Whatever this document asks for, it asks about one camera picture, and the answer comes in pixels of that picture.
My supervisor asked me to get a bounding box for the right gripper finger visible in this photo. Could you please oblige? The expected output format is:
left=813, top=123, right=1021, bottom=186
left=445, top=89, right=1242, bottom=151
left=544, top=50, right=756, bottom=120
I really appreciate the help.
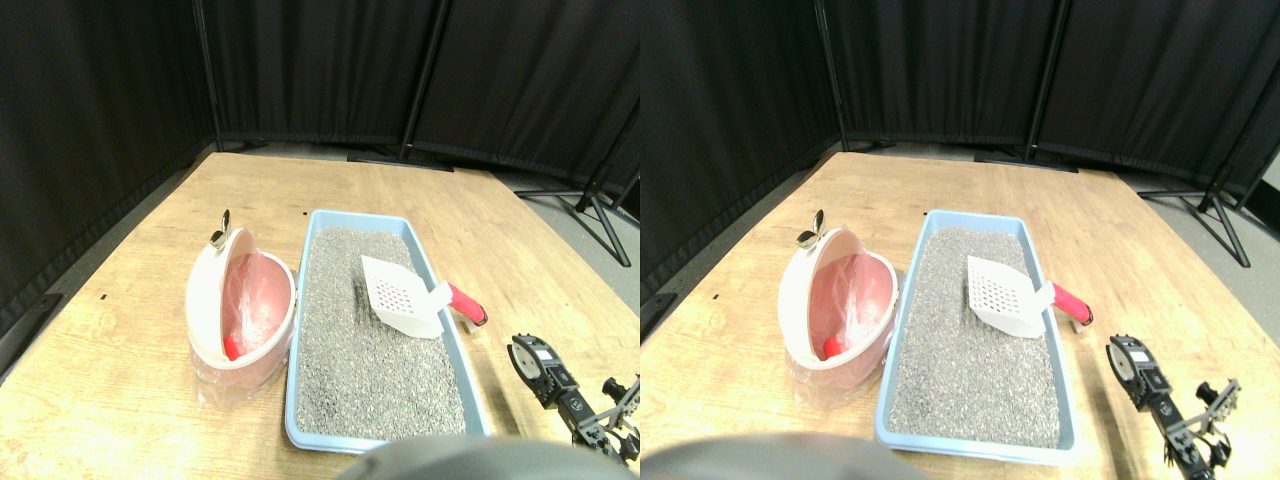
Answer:
left=1106, top=334, right=1156, bottom=387
left=507, top=333, right=557, bottom=387

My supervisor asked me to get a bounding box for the white scoop with red handle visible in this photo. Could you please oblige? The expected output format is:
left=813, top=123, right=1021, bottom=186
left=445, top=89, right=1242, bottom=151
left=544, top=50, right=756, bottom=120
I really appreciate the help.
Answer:
left=360, top=255, right=490, bottom=341
left=966, top=255, right=1094, bottom=341

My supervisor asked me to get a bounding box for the blue litter tray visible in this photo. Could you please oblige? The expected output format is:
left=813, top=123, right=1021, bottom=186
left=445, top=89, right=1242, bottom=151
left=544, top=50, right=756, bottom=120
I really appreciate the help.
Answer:
left=285, top=208, right=494, bottom=456
left=875, top=208, right=1081, bottom=468

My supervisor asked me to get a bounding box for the black tripod curtain stand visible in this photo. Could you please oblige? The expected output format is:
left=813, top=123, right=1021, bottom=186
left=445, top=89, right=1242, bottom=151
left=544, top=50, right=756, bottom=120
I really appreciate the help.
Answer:
left=514, top=100, right=640, bottom=269
left=1137, top=88, right=1280, bottom=269

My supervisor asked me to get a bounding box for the black curtain stand foot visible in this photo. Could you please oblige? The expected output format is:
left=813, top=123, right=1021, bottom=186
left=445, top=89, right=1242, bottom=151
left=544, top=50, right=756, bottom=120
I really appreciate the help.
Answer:
left=974, top=150, right=1080, bottom=174

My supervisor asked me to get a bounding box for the white bin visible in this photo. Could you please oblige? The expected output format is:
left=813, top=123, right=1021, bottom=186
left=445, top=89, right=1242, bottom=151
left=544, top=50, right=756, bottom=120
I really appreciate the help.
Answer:
left=778, top=210, right=898, bottom=401
left=185, top=210, right=299, bottom=406

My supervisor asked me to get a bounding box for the black curtain stand pole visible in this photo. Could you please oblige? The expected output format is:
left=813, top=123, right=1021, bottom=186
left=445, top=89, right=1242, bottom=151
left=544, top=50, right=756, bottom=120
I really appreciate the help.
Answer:
left=191, top=0, right=224, bottom=154
left=811, top=0, right=850, bottom=154
left=1024, top=0, right=1073, bottom=162
left=399, top=0, right=453, bottom=162

